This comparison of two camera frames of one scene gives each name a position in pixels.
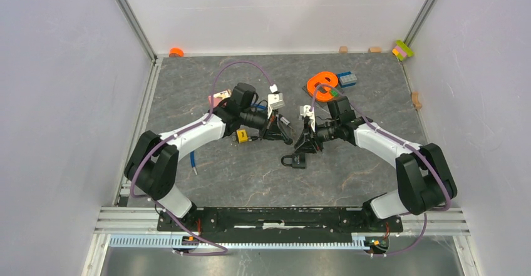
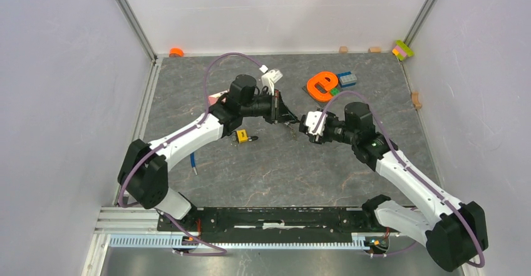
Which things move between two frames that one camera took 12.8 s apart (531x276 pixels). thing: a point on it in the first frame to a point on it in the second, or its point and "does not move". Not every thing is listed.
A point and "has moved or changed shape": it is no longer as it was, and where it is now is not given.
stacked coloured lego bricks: (402, 50) does not move
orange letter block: (325, 81) does not move
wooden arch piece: (416, 104) does not move
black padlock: (299, 160) has moved or changed shape
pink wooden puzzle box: (218, 97) does not move
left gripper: (271, 130) to (280, 113)
